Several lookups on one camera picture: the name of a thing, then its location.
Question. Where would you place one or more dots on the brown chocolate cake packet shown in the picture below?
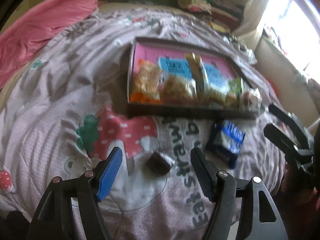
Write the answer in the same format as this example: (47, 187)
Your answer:
(160, 162)

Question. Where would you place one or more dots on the cream curtain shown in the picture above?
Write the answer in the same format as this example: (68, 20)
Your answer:
(250, 30)

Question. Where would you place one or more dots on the green snack packet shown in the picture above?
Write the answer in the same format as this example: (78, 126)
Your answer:
(233, 94)

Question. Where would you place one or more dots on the orange clear cracker packet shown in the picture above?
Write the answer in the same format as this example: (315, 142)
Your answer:
(146, 82)

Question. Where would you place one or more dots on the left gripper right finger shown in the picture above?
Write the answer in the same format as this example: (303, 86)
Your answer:
(259, 216)

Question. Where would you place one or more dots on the dark cardboard box tray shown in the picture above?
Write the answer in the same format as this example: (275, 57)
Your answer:
(194, 111)

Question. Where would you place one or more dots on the strawberry print quilt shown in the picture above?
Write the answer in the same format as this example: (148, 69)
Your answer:
(67, 112)

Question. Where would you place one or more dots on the blue cookie packet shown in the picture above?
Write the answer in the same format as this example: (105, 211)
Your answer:
(226, 141)

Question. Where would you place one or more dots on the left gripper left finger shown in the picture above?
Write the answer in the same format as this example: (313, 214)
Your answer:
(54, 218)

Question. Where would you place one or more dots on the right hand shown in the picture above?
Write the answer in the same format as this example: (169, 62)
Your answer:
(299, 209)

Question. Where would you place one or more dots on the green yellow cake packet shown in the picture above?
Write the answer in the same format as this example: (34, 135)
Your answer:
(213, 94)

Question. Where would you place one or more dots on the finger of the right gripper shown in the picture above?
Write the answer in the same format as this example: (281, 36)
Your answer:
(284, 143)
(297, 128)

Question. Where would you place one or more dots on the clear pink snack packet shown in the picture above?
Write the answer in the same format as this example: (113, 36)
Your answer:
(249, 98)

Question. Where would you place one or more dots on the clear round cake packet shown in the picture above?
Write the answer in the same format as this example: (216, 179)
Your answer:
(178, 90)

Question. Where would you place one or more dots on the pink blanket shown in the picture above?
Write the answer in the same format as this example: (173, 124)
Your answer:
(32, 31)

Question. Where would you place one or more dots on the pile of folded clothes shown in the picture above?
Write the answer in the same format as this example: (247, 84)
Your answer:
(222, 12)

